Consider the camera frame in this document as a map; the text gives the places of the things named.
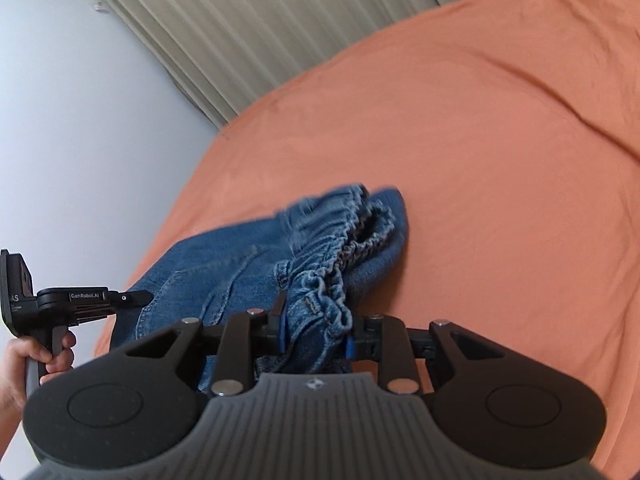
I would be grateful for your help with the orange bed sheet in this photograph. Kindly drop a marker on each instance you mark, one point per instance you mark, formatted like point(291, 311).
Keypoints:
point(475, 160)

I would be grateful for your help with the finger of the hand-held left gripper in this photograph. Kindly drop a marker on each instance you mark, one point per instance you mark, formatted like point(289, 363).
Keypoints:
point(134, 298)

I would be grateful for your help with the grey-green pleated curtain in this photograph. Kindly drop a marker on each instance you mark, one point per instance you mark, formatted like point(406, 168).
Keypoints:
point(250, 20)

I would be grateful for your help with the person's left hand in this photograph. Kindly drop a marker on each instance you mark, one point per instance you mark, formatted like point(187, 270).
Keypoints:
point(19, 356)

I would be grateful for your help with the blue denim pants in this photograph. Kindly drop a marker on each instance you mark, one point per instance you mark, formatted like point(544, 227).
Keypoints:
point(225, 260)

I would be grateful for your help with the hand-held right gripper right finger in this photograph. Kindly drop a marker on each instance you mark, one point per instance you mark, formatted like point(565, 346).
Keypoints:
point(351, 348)

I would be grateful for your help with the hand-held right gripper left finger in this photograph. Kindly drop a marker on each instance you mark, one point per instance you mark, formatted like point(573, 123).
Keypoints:
point(281, 332)

